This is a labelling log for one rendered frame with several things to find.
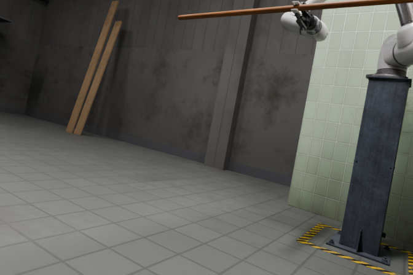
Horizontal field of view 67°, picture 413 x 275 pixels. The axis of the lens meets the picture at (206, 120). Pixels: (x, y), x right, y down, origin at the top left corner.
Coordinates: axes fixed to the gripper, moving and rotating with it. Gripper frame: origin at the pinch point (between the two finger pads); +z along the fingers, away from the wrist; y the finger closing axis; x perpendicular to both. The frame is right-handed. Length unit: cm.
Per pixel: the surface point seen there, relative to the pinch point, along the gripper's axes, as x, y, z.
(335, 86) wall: 9, 16, -120
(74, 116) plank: 415, 94, -141
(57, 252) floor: 38, 119, 80
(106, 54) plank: 399, -18, -169
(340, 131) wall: 0, 51, -120
